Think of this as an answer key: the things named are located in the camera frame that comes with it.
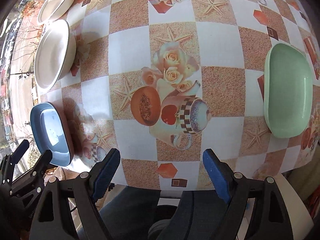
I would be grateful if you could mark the cream cushioned seat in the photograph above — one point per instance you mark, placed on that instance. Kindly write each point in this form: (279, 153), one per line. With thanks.
(300, 219)

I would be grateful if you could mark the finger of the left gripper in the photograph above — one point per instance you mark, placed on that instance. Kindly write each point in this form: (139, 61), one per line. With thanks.
(37, 167)
(9, 161)

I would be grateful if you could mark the white paper bowl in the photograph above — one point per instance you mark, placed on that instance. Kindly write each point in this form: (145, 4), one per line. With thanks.
(55, 55)
(51, 10)

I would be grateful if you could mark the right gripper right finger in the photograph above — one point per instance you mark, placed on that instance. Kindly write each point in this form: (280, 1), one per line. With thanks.
(269, 219)

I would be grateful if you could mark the green square plate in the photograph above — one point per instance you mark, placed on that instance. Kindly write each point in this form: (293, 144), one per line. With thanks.
(287, 91)

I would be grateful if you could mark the blue square plate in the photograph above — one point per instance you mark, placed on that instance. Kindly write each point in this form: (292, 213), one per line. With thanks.
(51, 132)

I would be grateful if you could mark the checkered floral tablecloth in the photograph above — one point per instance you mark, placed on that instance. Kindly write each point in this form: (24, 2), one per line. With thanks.
(163, 80)

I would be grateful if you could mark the blue jeans leg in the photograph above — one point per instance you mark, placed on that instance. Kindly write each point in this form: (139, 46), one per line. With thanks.
(133, 211)

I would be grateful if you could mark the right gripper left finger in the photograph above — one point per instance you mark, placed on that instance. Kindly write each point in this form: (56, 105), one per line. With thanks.
(89, 188)

